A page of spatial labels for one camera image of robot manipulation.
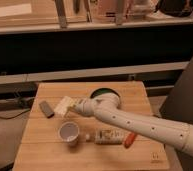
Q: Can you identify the black bag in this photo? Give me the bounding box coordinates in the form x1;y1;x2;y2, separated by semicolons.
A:
155;0;193;17

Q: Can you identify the orange carrot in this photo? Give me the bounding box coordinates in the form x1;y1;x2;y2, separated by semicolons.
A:
123;133;137;148

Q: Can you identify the white sponge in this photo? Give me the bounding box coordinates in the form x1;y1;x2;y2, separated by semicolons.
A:
54;96;76;117

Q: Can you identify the black floor cable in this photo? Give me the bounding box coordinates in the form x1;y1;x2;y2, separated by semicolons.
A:
0;107;32;121

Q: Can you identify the white paper cup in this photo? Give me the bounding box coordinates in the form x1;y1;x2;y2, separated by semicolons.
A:
58;121;80;147

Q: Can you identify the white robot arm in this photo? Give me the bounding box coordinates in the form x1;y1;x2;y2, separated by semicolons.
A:
69;93;193;157

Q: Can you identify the green ceramic bowl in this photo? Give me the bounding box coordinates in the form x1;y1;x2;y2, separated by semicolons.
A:
90;88;120;99

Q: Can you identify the white plastic bottle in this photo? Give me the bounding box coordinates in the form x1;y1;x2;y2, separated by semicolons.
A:
85;130;124;145

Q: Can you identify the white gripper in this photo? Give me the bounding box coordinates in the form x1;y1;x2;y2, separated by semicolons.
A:
67;98;96;117

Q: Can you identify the grey rectangular block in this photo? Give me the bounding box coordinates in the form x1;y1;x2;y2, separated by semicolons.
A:
39;101;54;118

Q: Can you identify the white paper sheet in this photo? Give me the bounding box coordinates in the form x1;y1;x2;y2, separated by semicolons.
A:
0;3;32;17

